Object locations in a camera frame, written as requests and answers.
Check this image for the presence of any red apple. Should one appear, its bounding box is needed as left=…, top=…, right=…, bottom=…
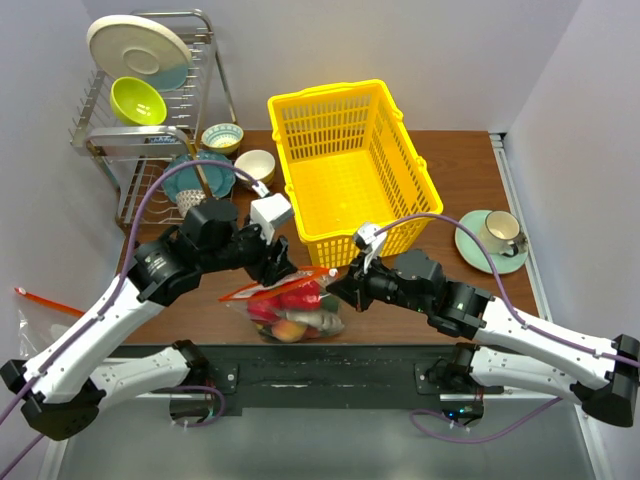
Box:
left=247, top=296, right=281, bottom=324

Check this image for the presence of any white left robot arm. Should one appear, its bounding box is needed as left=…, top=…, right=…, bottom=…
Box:
left=1, top=194, right=296, bottom=441

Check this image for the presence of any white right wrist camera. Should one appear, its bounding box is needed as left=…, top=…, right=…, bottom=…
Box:
left=353, top=222, right=387, bottom=273

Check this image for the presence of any large cream plate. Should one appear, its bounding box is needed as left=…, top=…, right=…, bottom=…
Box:
left=86, top=15, right=193, bottom=92

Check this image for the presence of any spare zip bag orange zipper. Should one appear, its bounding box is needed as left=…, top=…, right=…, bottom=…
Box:
left=13, top=285, right=86, bottom=366

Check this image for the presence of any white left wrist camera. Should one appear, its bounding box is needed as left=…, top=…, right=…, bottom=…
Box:
left=249, top=193, right=294, bottom=244

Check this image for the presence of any teal patterned small bowl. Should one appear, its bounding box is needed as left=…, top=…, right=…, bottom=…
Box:
left=201, top=123, right=244, bottom=155

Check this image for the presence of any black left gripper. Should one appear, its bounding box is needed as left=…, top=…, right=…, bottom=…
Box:
left=201, top=212, right=299, bottom=286

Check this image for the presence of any clear zip bag orange zipper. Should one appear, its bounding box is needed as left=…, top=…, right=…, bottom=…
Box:
left=219, top=266, right=345, bottom=344

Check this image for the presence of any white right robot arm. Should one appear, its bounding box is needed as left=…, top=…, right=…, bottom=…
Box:
left=327, top=250, right=639, bottom=428

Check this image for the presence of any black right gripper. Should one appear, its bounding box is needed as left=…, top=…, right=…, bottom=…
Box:
left=326, top=249, right=430, bottom=314

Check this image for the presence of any yellow plastic basket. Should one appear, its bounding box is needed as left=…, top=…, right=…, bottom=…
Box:
left=268, top=79, right=443, bottom=268

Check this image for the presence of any lime green bowl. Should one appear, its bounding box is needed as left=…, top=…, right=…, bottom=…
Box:
left=109, top=77, right=167, bottom=126

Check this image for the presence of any cream mug black handle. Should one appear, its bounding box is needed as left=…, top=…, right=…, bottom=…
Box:
left=478, top=210, right=529, bottom=258

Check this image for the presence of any red bell pepper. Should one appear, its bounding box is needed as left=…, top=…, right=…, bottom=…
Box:
left=279, top=281, right=323, bottom=311

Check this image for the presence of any green cucumber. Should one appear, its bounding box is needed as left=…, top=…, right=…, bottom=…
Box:
left=321, top=295, right=340, bottom=312

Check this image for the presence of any teal scalloped plate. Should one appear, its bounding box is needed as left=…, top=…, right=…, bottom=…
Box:
left=161, top=152, right=236, bottom=199

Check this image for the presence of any peach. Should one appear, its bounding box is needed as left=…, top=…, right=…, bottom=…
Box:
left=271, top=319, right=307, bottom=343

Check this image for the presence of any grey patterned bowl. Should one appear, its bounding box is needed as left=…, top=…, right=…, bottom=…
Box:
left=176, top=189, right=207, bottom=218

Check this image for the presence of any white bowl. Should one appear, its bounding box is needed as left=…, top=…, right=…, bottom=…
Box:
left=235, top=150, right=276, bottom=187

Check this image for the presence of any metal dish rack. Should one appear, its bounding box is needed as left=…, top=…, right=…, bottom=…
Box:
left=70, top=9, right=237, bottom=230

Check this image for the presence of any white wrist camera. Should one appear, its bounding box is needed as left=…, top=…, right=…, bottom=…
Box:
left=353, top=222, right=387, bottom=273
left=249, top=193, right=294, bottom=244

